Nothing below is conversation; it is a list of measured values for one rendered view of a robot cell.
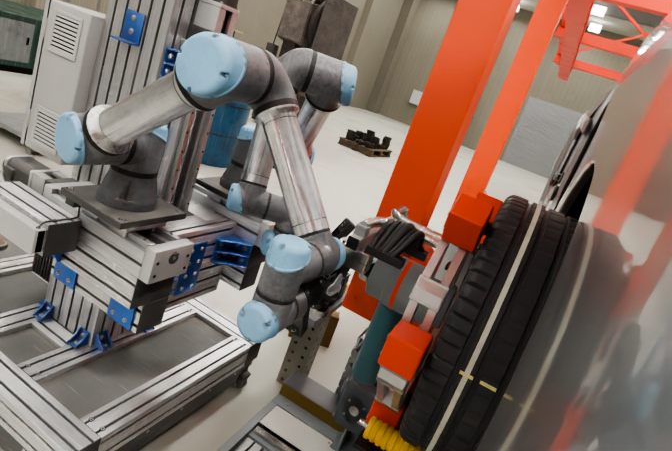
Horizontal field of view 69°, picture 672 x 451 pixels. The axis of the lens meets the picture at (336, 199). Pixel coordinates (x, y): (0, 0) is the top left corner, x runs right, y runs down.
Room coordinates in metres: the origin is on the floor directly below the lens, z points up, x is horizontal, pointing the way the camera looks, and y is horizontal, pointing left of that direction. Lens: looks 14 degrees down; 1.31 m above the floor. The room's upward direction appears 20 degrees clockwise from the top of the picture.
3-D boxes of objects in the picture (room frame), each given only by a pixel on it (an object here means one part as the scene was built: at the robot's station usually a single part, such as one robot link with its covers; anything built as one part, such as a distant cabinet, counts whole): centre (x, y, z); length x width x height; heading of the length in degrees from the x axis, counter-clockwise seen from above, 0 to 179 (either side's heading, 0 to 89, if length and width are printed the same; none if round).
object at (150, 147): (1.20, 0.52, 0.98); 0.13 x 0.12 x 0.14; 154
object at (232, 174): (1.66, 0.33, 0.87); 0.15 x 0.15 x 0.10
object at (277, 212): (1.29, 0.12, 0.91); 0.11 x 0.08 x 0.11; 105
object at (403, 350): (0.89, -0.23, 0.85); 0.09 x 0.08 x 0.07; 160
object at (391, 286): (1.21, -0.27, 0.85); 0.21 x 0.14 x 0.14; 70
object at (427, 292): (1.19, -0.33, 0.85); 0.54 x 0.07 x 0.54; 160
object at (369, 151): (10.00, -0.22, 0.21); 1.15 x 0.79 x 0.43; 158
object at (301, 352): (1.88, -0.08, 0.21); 0.10 x 0.10 x 0.42; 70
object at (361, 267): (1.10, -0.08, 0.93); 0.09 x 0.05 x 0.05; 70
